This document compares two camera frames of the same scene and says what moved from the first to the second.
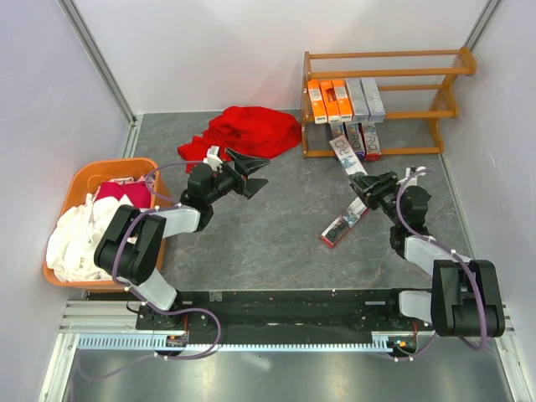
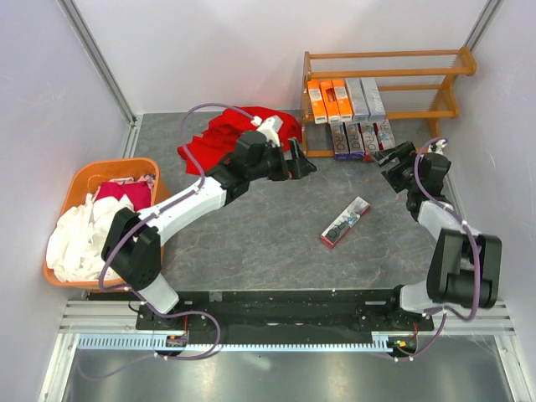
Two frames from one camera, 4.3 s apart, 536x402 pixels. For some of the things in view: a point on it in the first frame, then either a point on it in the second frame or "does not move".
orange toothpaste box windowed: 331,100 does not move
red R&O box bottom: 371,141 does not move
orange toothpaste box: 317,100 does not move
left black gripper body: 229,180 → 275,163
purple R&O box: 354,133 does not move
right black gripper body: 386,197 → 408,164
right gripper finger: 386,177 → 385,157
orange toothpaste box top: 342,100 does not move
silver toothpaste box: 358,100 does not move
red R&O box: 346,156 → 384,134
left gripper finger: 253,186 → 300,167
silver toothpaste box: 373,99 does not move
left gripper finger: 245,164 → 296,149
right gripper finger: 363,182 → 395,177
